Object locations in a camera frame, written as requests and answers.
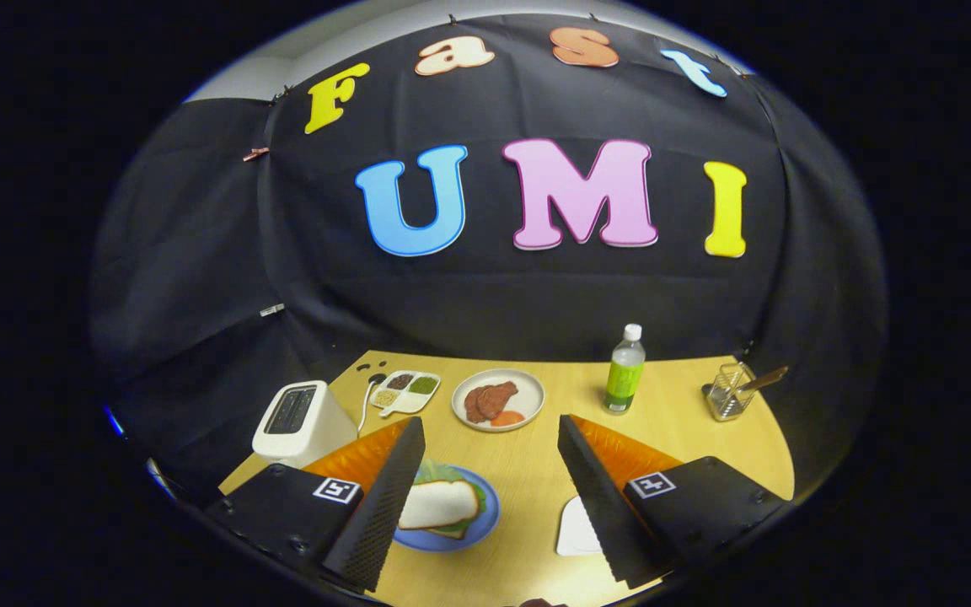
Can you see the green lettuce leaf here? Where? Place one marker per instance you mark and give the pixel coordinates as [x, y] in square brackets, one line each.
[439, 472]

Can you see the white toaster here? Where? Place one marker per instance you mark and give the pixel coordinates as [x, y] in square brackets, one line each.
[317, 438]

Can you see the white divided dish of beans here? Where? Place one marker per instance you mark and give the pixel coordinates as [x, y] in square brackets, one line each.
[405, 403]

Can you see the blue round plate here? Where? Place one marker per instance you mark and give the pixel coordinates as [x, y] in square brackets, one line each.
[485, 523]

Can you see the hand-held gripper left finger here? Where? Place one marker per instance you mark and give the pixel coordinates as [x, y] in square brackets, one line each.
[380, 523]

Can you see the green label plastic bottle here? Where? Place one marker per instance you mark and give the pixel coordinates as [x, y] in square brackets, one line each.
[623, 379]

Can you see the pink clip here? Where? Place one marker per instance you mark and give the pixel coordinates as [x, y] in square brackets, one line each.
[255, 154]

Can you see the black backdrop cloth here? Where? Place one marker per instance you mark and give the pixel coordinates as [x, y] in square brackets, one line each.
[494, 295]

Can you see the orange tomato slice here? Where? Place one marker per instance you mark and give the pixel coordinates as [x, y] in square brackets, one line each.
[508, 418]

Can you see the beige round plate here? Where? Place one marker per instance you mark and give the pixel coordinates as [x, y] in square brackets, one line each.
[528, 392]

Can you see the white clip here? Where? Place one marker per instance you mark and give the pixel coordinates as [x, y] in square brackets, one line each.
[272, 309]

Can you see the toast slice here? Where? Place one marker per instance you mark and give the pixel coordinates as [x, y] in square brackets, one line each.
[439, 504]

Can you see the white square plate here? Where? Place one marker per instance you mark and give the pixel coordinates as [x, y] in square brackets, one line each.
[574, 531]

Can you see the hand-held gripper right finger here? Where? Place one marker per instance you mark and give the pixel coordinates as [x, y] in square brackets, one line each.
[603, 514]

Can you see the brown cooked meat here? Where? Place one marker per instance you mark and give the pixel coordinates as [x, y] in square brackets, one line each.
[490, 400]

